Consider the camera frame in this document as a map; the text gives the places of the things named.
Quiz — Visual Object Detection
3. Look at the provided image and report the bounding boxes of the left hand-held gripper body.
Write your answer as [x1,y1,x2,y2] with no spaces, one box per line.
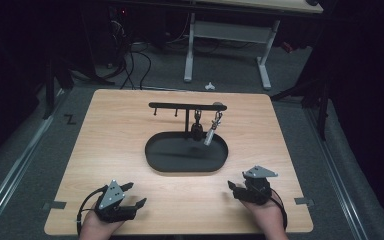
[94,179,138,224]

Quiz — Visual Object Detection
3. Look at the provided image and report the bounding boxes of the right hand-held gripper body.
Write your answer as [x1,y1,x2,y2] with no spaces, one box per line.
[233,165,279,206]

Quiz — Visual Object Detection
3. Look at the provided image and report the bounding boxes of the silver keychain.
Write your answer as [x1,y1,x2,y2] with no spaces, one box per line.
[203,110,224,147]

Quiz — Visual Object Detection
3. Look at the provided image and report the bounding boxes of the black key rack with tray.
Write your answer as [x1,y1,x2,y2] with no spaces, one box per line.
[144,101,229,174]

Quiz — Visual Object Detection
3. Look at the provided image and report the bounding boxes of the black car key fob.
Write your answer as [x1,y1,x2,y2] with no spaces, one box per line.
[190,109,204,141]

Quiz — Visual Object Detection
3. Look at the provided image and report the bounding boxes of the person's right hand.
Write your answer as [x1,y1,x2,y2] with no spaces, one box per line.
[241,197,290,240]

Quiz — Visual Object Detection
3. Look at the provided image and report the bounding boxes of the person's left hand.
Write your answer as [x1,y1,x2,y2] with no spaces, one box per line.
[78,208,125,240]

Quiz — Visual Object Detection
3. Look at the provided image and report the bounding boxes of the grey tape strip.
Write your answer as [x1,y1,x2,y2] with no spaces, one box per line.
[293,196,315,207]
[42,200,68,211]

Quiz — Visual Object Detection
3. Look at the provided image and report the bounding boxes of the black tripod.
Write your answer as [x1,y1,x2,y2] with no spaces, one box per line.
[269,74,333,142]

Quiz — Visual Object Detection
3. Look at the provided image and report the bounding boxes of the black stand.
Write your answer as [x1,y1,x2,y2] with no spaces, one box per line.
[42,54,78,121]

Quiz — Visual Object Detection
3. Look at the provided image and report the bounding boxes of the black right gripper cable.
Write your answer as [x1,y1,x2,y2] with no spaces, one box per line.
[269,187,289,232]

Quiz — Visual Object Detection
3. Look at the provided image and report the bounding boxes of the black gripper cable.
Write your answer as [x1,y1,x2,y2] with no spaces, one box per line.
[75,185,109,235]
[269,187,289,232]

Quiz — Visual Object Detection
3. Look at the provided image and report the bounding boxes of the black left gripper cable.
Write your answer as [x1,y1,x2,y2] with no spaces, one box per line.
[75,185,109,235]

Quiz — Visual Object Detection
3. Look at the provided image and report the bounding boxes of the metal floor rail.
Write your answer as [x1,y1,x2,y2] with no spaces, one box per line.
[0,88,66,233]
[303,105,370,240]

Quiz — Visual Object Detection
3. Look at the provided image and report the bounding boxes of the black floor cables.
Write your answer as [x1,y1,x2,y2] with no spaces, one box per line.
[108,9,153,91]

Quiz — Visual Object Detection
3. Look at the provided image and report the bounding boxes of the white frame desk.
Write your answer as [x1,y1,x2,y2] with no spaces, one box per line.
[179,0,324,92]

